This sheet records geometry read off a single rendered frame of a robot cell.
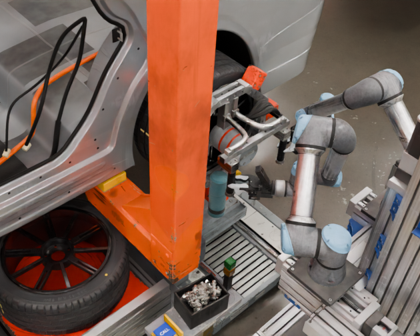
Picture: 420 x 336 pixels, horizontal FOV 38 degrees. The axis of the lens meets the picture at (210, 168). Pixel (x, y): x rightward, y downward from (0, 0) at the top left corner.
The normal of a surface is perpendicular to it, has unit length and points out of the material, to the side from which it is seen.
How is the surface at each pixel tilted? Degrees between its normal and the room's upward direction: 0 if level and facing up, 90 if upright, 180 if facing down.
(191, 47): 90
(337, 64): 0
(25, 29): 6
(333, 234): 7
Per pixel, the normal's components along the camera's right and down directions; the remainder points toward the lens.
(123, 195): 0.06, -0.72
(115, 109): 0.67, 0.55
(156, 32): -0.73, 0.44
